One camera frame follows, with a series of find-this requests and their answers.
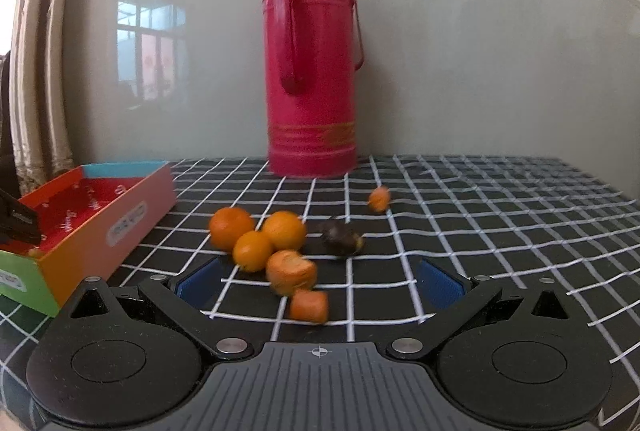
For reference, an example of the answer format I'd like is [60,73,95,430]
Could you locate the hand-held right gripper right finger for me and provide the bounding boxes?
[385,258,587,360]

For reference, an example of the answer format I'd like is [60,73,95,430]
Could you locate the bruised orange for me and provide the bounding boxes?
[265,249,318,297]

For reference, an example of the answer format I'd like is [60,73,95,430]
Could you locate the black checked tablecloth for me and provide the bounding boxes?
[0,154,640,431]

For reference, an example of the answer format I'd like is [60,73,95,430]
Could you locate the dark purple fruit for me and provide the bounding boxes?
[318,218,366,257]

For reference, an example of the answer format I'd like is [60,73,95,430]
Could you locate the orange fruit chunk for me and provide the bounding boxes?
[289,289,330,325]

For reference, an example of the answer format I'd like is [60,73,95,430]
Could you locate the beige curtain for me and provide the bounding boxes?
[0,0,88,204]

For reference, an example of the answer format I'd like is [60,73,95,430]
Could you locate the small orange fruit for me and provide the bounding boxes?
[368,186,392,214]

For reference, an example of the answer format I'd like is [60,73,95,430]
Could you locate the round orange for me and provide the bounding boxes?
[261,210,307,252]
[208,206,256,253]
[232,231,275,273]

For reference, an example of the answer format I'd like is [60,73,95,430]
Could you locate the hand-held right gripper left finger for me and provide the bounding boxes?
[52,257,254,361]

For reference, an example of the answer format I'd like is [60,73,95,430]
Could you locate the red thermos flask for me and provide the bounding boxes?
[261,0,366,178]

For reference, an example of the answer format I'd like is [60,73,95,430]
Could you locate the colourful cardboard box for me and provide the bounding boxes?
[0,160,177,318]

